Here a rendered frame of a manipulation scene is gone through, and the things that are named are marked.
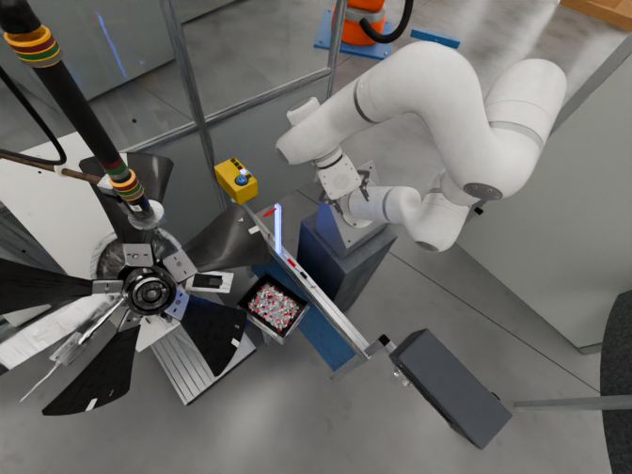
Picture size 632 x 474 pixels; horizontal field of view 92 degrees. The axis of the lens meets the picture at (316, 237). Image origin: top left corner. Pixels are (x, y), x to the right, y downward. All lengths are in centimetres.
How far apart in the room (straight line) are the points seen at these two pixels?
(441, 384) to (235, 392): 140
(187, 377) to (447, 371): 149
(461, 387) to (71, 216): 115
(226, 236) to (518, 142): 78
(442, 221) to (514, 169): 37
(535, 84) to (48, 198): 114
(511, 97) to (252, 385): 185
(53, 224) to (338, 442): 168
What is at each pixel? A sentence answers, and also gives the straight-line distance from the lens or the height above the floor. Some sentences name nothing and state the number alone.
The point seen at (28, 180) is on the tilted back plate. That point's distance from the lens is 113.
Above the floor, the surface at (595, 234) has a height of 76.
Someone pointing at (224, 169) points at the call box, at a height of 107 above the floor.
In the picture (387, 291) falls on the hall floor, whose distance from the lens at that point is 227.
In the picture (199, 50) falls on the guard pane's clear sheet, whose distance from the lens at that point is 148.
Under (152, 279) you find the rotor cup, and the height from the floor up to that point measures 124.
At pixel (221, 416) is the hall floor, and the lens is 204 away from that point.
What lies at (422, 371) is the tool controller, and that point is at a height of 123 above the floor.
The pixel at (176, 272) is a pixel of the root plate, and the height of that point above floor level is 119.
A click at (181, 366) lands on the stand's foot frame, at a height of 8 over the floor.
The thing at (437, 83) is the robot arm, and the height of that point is 178.
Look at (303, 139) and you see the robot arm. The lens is 69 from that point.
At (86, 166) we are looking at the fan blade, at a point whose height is 140.
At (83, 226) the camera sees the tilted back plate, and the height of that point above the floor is 119.
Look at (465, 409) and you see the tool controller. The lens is 89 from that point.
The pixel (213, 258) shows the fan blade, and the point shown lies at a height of 118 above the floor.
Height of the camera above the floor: 201
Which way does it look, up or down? 59 degrees down
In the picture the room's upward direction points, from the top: 11 degrees clockwise
